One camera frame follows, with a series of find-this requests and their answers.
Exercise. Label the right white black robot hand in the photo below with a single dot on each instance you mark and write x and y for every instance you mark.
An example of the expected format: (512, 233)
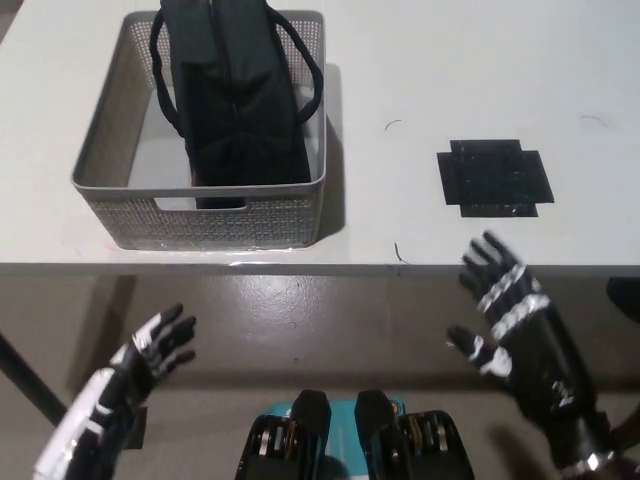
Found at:
(545, 370)

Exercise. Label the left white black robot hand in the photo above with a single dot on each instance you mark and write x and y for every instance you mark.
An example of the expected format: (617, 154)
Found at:
(100, 400)

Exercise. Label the dark green lunch bag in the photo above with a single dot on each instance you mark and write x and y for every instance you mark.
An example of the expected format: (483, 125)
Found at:
(235, 125)

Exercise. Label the black table foot plate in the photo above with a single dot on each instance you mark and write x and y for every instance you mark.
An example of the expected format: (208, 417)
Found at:
(137, 430)

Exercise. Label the black metal table leg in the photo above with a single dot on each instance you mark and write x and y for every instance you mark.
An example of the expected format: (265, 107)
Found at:
(30, 372)

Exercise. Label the black rounded object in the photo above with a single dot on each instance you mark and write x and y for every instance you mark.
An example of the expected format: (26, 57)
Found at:
(625, 295)

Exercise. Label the thin curved black thread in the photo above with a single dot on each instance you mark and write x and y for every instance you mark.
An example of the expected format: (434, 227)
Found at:
(393, 123)
(595, 119)
(398, 256)

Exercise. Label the black tape patch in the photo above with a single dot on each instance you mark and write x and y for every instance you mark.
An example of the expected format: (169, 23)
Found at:
(495, 180)

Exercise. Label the clear tape strip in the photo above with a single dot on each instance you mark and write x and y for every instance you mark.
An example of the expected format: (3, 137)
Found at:
(240, 252)

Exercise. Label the grey perforated plastic basket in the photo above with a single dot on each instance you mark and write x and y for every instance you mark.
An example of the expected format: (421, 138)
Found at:
(280, 220)

